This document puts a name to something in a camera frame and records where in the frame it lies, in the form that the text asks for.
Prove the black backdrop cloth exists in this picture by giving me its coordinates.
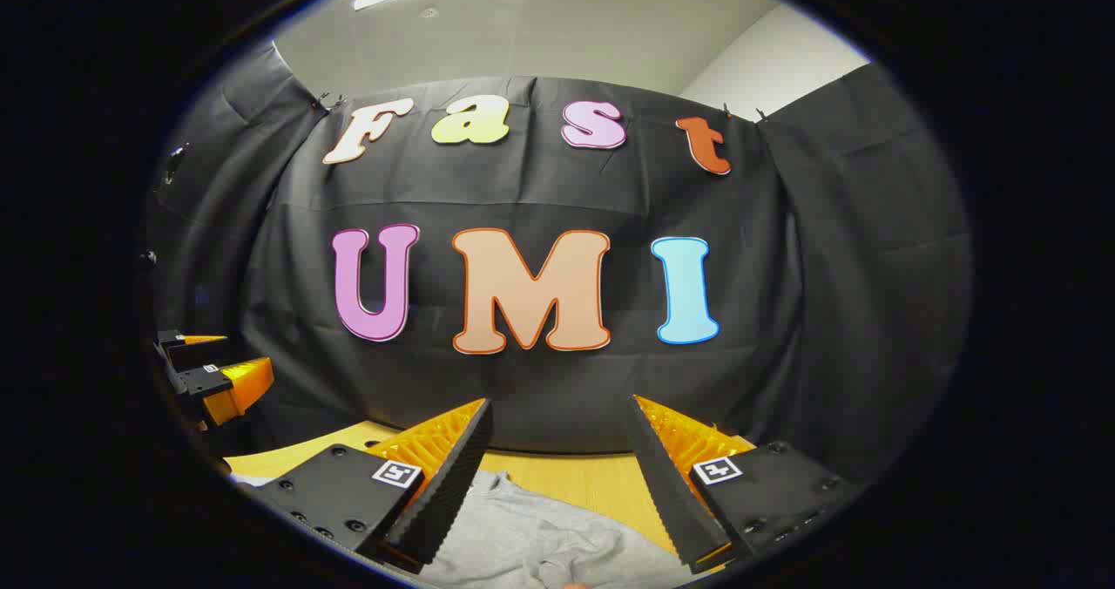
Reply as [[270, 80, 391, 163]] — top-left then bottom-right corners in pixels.
[[139, 40, 975, 485]]

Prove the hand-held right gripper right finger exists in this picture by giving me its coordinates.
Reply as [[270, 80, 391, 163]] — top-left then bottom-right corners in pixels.
[[625, 395, 863, 574]]

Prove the grey sweatshirt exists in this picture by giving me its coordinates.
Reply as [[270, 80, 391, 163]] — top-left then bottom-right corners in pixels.
[[418, 471, 698, 589]]

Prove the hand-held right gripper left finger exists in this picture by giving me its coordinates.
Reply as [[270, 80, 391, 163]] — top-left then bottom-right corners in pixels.
[[253, 397, 495, 572]]

